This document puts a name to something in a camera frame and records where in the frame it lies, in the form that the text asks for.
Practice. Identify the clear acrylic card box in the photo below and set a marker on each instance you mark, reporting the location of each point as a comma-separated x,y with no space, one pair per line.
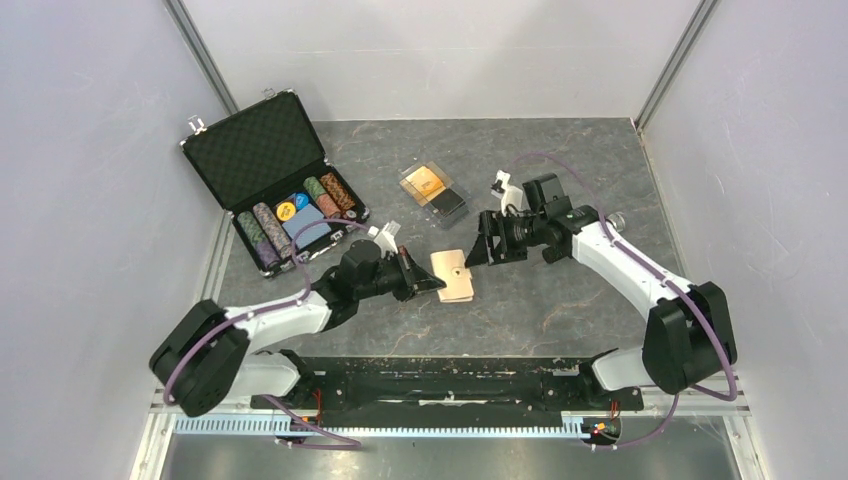
448,182

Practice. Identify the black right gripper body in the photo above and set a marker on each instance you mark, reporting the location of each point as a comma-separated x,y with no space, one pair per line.
515,233

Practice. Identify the blue patterned card deck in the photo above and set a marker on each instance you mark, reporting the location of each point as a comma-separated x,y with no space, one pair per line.
306,226

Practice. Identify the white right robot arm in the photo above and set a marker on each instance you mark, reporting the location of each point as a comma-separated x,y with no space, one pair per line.
689,335

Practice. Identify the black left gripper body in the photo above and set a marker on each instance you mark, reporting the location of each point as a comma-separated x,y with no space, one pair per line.
389,277

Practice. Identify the yellow dealer chip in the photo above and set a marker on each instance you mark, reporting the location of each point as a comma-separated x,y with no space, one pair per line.
286,210

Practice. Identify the green chip stack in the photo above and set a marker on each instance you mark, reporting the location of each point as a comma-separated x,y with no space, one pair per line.
251,228

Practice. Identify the orange black chip stack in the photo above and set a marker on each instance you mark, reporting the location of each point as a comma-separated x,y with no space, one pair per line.
342,198

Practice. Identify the black poker chip case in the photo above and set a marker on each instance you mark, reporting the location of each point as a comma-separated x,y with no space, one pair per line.
263,154

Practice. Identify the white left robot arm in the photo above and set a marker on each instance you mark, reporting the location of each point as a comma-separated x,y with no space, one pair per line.
216,352

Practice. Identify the tan leather card holder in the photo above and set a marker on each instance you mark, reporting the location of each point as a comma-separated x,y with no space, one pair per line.
449,266

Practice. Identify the black cylindrical flashlight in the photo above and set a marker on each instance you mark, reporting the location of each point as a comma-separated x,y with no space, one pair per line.
617,221

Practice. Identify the black VIP card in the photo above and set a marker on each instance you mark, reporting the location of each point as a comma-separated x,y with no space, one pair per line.
448,207

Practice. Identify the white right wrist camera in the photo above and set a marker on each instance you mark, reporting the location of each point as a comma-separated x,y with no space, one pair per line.
510,196

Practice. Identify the purple chip stack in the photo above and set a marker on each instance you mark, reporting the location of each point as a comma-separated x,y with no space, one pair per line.
277,236

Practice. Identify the pink chip stack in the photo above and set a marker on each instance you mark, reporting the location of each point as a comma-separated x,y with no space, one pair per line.
321,197

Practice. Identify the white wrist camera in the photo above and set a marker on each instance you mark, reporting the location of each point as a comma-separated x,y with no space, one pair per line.
510,196
385,237

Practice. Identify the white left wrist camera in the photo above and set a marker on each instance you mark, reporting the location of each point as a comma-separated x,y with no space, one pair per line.
385,237

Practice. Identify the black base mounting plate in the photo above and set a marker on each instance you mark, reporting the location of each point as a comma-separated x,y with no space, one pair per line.
449,392

